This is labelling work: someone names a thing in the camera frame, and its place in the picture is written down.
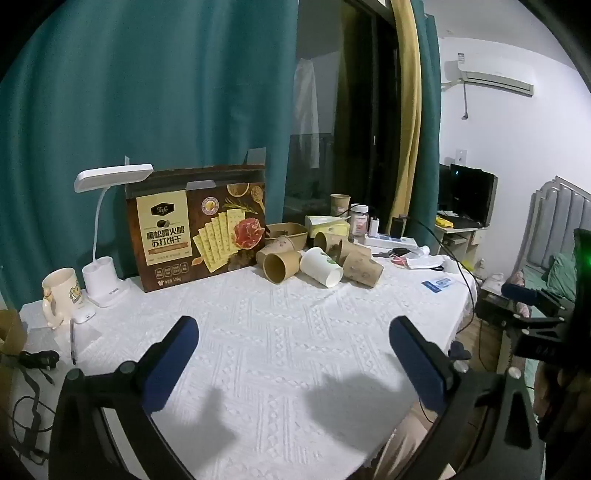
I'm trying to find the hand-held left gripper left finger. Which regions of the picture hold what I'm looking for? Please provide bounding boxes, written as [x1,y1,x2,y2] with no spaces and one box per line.
[54,316,200,480]

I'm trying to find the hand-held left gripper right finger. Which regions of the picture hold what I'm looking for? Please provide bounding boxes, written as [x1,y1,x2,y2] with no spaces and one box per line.
[389,316,542,480]

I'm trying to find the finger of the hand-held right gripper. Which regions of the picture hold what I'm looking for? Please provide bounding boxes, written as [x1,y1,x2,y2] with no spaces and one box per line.
[501,282,573,311]
[507,316,570,344]

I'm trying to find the dark bedside stand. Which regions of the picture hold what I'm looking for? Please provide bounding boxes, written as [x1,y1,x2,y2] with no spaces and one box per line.
[475,287,515,328]

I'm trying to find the green pillow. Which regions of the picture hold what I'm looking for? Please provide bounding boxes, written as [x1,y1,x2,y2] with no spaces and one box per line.
[547,251,578,301]

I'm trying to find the grey padded headboard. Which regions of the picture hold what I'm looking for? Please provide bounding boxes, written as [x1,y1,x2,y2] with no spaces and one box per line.
[512,175,591,282]

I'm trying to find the person's leg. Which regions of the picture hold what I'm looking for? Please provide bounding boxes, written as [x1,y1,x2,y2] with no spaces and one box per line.
[381,401,446,480]

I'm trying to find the white side desk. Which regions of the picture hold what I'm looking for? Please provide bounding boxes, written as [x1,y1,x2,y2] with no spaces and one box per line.
[435,210,491,273]

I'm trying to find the white desk lamp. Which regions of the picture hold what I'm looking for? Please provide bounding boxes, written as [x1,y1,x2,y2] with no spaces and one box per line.
[74,163,154,309]

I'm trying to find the white papers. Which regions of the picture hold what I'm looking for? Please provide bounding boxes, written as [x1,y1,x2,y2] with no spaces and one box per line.
[392,244,446,271]

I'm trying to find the white patterned tablecloth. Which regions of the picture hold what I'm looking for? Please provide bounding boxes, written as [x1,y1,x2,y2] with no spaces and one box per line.
[18,237,478,480]

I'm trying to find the plain brown paper cup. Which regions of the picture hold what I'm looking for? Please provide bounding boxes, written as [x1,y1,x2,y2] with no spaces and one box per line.
[342,251,385,289]
[314,232,352,259]
[262,250,303,283]
[335,241,373,273]

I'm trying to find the black monitor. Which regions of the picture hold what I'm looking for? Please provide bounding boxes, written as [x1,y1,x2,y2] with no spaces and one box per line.
[438,163,498,228]

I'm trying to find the cream cartoon mug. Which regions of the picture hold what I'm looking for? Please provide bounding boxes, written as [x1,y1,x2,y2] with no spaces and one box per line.
[41,268,89,330]

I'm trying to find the brown cracker box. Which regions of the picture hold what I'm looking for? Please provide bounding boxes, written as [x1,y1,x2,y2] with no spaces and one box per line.
[126,164,269,293]

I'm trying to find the white paper cup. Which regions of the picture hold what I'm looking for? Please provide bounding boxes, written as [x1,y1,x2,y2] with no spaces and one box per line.
[300,247,343,289]

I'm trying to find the printed brown paper cup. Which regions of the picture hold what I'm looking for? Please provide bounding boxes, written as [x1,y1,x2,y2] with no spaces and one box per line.
[255,235,301,266]

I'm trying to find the clear jar with white lid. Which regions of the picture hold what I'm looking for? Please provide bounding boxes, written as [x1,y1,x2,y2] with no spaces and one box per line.
[350,204,369,238]

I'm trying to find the yellow tissue box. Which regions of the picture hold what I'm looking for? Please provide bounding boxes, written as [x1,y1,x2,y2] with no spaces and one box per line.
[305,215,350,240]

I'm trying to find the brown cardboard box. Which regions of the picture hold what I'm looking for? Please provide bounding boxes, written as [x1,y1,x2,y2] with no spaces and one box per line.
[0,309,28,357]

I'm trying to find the brown paper bowl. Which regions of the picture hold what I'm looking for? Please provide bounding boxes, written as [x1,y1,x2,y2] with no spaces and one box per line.
[265,222,309,250]

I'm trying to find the teal curtain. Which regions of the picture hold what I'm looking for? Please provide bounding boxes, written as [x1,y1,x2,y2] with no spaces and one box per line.
[0,0,301,308]
[411,0,443,247]

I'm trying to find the yellow curtain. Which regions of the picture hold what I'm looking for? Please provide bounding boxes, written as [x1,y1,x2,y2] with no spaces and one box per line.
[390,0,423,217]

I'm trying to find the white air conditioner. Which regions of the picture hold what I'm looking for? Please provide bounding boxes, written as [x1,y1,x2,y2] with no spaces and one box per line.
[457,68,535,97]

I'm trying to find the dark glass window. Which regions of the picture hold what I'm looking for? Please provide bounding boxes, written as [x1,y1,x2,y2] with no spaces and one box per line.
[283,0,416,227]

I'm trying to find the black cable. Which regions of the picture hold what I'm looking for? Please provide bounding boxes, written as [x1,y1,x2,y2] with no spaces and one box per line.
[337,205,478,342]

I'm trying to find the black power adapter with cable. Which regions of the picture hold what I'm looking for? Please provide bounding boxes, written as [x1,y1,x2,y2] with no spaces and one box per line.
[8,350,61,464]

